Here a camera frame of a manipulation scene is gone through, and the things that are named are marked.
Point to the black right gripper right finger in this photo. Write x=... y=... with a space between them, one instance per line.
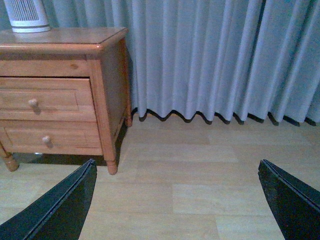
x=294 y=204

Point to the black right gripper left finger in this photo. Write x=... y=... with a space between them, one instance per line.
x=60 y=213

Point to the wooden drawer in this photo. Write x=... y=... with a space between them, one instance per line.
x=50 y=137
x=46 y=99

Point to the wooden nightstand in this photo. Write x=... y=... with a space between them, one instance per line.
x=98 y=54

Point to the grey curtain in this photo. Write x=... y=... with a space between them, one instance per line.
x=230 y=58

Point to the white cylindrical air purifier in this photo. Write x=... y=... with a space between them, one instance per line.
x=27 y=16

